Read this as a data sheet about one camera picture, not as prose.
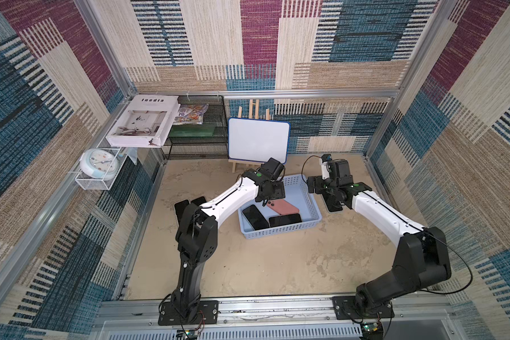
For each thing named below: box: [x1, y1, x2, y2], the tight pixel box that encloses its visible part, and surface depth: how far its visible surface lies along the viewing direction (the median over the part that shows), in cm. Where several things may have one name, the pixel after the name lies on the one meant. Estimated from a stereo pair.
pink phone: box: [266, 199, 299, 215], surface depth 101 cm
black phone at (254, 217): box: [242, 204, 270, 231], surface depth 101 cm
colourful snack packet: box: [172, 103, 209, 126], surface depth 86 cm
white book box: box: [105, 94, 181, 149], surface depth 76 cm
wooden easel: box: [228, 99, 270, 174], surface depth 101 cm
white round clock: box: [79, 148, 119, 181], surface depth 67 cm
